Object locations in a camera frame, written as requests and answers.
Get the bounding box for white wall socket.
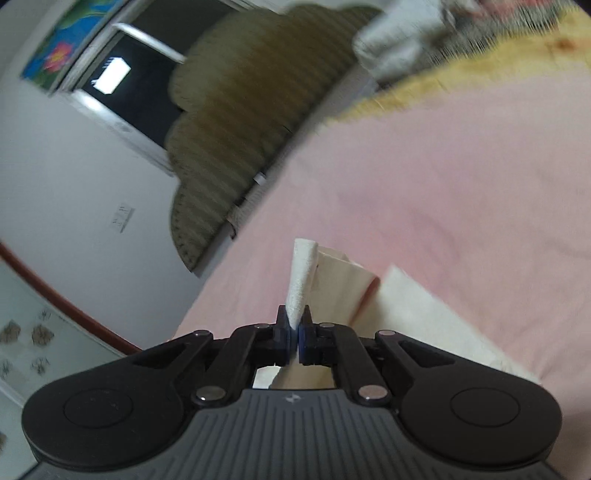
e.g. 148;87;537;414
109;202;136;234

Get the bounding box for window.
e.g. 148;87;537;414
55;0;241;177

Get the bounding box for white cloth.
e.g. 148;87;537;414
353;0;462;84

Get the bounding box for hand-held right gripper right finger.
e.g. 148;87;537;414
298;308;455;407

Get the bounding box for olive striped headboard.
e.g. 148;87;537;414
166;4;384;274

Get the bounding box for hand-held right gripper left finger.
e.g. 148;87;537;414
130;305;295;407

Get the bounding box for floral curtain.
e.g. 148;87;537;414
19;0;127;90

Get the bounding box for cream pants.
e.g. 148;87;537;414
252;237;540;391

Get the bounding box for yellow blanket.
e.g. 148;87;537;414
344;9;591;121

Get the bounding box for pink bed sheet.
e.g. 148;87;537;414
173;74;591;416

